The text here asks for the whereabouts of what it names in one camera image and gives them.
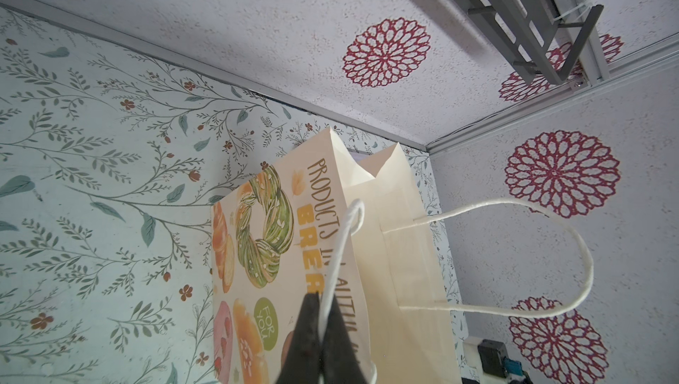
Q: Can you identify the grey metal wall shelf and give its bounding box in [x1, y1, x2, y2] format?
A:
[452, 0, 610, 86]

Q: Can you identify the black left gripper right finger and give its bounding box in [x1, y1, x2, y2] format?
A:
[321, 297, 367, 384]

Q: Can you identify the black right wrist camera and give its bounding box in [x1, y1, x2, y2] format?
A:
[462, 337, 533, 384]

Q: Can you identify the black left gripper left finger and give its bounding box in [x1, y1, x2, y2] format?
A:
[277, 293, 321, 384]

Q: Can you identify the cream paper bread bag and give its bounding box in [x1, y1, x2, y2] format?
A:
[210, 126, 595, 384]

